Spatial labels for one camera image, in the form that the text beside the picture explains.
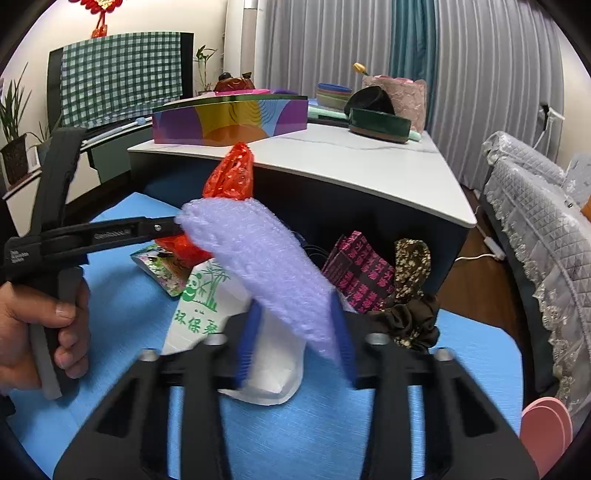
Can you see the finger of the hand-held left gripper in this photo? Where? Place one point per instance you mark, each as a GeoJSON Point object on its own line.
{"type": "Point", "coordinates": [138, 230]}

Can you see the colourful gift box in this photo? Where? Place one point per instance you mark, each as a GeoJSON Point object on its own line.
{"type": "Point", "coordinates": [231, 120]}

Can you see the red brown teapot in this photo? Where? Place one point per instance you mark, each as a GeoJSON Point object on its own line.
{"type": "Point", "coordinates": [233, 84]}

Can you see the white top coffee table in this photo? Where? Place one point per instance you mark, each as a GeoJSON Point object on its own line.
{"type": "Point", "coordinates": [360, 161]}

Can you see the grey pleated curtain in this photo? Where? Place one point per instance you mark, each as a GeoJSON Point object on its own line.
{"type": "Point", "coordinates": [485, 69]}
{"type": "Point", "coordinates": [323, 41]}

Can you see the lucky bamboo plant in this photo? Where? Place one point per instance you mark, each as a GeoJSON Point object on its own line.
{"type": "Point", "coordinates": [203, 57]}

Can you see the small orange cushion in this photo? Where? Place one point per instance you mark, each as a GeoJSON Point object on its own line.
{"type": "Point", "coordinates": [586, 205]}

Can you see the red plastic bag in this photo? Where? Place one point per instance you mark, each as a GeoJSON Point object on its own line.
{"type": "Point", "coordinates": [233, 180]}

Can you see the pink plastic bin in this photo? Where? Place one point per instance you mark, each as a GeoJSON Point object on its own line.
{"type": "Point", "coordinates": [545, 429]}

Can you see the white floor lamp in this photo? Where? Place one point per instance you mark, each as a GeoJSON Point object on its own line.
{"type": "Point", "coordinates": [547, 113]}

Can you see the person's left hand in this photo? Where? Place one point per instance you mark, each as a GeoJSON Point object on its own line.
{"type": "Point", "coordinates": [18, 337]}

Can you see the white bag green panda print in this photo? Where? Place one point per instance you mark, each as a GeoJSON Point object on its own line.
{"type": "Point", "coordinates": [203, 304]}

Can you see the grey quilted sofa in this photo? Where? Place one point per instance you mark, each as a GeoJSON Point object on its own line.
{"type": "Point", "coordinates": [531, 221]}

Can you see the grey television cabinet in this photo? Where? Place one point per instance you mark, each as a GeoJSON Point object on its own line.
{"type": "Point", "coordinates": [111, 152]}

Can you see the stack of coloured bowls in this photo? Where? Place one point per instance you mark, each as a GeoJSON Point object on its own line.
{"type": "Point", "coordinates": [334, 94]}

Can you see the red knot wall ornament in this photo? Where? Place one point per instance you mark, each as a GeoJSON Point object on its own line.
{"type": "Point", "coordinates": [99, 30]}

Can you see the teal curtain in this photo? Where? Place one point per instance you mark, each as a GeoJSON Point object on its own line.
{"type": "Point", "coordinates": [411, 37]}

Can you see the potted plant dark pot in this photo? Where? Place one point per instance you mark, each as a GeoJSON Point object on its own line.
{"type": "Point", "coordinates": [14, 157]}

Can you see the pink lace basket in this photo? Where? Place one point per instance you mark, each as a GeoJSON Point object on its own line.
{"type": "Point", "coordinates": [406, 97]}

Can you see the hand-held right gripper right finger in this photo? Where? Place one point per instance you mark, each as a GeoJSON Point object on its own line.
{"type": "Point", "coordinates": [344, 341]}

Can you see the purple bowl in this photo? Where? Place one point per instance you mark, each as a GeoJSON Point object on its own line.
{"type": "Point", "coordinates": [286, 91]}

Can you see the brown floral scrunchie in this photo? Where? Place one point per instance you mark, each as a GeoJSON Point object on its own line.
{"type": "Point", "coordinates": [411, 263]}

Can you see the purple bubble wrap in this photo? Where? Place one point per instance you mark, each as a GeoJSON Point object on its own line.
{"type": "Point", "coordinates": [258, 258]}

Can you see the blue mat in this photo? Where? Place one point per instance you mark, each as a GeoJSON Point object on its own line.
{"type": "Point", "coordinates": [120, 314]}

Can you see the mint green tray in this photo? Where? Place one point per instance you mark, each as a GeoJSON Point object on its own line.
{"type": "Point", "coordinates": [323, 111]}

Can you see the green checked cloth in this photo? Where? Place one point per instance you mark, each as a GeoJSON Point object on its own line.
{"type": "Point", "coordinates": [120, 74]}

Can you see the pink black patterned packet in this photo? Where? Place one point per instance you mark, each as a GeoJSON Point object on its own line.
{"type": "Point", "coordinates": [360, 272]}

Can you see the green panda snack packet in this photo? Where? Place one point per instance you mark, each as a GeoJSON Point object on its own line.
{"type": "Point", "coordinates": [161, 272]}

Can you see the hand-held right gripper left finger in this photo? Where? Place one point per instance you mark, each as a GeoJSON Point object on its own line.
{"type": "Point", "coordinates": [244, 346]}

